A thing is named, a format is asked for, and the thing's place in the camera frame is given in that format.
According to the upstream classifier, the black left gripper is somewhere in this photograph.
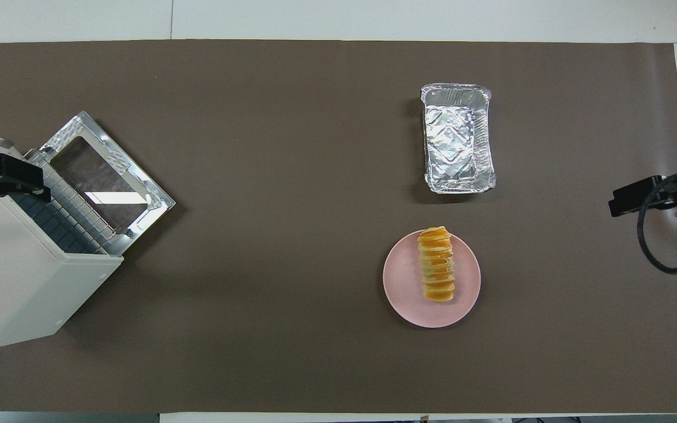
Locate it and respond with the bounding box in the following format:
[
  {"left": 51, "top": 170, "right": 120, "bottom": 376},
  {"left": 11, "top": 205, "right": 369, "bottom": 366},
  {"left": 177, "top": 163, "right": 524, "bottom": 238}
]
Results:
[{"left": 0, "top": 154, "right": 51, "bottom": 220}]

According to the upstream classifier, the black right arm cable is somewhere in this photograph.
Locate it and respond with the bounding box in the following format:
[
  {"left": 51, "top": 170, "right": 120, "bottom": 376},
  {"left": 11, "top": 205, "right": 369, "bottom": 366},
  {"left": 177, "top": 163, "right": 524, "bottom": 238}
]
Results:
[{"left": 637, "top": 170, "right": 677, "bottom": 275}]

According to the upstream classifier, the glass oven door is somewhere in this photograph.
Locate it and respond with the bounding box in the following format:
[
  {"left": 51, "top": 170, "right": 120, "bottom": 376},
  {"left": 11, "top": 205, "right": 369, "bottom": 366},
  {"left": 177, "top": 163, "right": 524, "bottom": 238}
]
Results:
[{"left": 38, "top": 110, "right": 176, "bottom": 256}]

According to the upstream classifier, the cream white toaster oven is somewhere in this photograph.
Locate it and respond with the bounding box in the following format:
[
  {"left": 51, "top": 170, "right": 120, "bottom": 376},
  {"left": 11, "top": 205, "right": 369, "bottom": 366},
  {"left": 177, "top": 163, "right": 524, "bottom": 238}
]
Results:
[{"left": 0, "top": 110, "right": 176, "bottom": 352}]

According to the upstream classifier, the aluminium foil tray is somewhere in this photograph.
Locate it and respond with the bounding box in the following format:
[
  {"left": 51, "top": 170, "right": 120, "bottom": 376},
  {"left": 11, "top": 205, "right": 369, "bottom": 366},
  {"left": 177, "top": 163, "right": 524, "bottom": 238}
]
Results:
[{"left": 421, "top": 83, "right": 497, "bottom": 194}]

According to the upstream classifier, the pink round plate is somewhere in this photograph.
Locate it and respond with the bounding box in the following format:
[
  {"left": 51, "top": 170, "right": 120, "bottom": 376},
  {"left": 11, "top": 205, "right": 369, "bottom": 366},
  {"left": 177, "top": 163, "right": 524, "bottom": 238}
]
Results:
[{"left": 383, "top": 229, "right": 481, "bottom": 328}]

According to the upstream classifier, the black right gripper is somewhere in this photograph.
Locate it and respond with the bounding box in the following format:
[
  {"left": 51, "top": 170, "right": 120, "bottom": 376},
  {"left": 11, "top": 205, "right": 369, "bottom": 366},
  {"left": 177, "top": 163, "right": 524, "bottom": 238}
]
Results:
[{"left": 608, "top": 167, "right": 677, "bottom": 218}]

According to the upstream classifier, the oven wire rack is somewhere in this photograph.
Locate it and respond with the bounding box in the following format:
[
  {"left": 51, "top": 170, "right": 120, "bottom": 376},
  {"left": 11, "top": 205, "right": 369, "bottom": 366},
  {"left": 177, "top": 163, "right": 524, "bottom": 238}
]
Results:
[{"left": 12, "top": 163, "right": 111, "bottom": 255}]

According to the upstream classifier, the sliced orange bread loaf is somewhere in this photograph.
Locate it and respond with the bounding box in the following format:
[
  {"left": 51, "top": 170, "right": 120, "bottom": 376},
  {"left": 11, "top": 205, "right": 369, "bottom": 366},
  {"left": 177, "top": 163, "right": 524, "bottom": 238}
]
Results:
[{"left": 417, "top": 226, "right": 455, "bottom": 304}]

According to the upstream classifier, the brown table mat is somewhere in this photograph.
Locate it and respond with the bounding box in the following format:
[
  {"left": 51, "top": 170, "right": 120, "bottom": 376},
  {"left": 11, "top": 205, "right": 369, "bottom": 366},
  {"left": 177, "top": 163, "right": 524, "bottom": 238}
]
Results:
[{"left": 0, "top": 40, "right": 677, "bottom": 414}]

